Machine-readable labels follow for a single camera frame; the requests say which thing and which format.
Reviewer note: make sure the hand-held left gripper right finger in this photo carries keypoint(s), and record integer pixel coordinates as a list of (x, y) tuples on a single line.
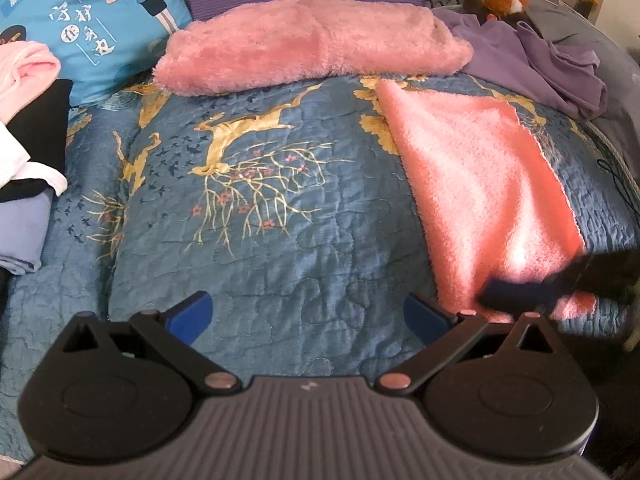
[(425, 317)]

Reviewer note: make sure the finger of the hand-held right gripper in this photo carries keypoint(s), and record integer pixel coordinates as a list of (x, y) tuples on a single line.
[(520, 292)]

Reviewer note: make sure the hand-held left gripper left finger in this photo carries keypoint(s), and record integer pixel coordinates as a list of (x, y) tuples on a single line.
[(192, 315)]

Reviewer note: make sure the pink towel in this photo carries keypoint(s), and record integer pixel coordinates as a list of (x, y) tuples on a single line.
[(475, 170)]

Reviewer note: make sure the blue deer printed quilt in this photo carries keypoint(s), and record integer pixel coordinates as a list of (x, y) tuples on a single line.
[(300, 240)]

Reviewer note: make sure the lavender folded cloth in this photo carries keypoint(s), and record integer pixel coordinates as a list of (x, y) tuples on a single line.
[(20, 230)]

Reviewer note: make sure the purple cloth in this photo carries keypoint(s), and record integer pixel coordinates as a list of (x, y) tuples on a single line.
[(550, 65)]

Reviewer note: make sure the white garment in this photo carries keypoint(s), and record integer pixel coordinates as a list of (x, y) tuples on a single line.
[(15, 160)]

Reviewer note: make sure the black garment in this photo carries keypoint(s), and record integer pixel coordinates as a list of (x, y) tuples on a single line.
[(45, 125)]

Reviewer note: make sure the grey blanket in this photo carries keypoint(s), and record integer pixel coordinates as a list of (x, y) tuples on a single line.
[(600, 25)]

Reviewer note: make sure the pink fluffy pillow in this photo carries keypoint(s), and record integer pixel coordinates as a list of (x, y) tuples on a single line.
[(300, 45)]

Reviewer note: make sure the pink garment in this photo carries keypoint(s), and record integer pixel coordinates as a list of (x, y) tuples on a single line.
[(27, 65)]

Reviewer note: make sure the blue cartoon printed pillow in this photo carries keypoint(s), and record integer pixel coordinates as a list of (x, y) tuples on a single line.
[(100, 25)]

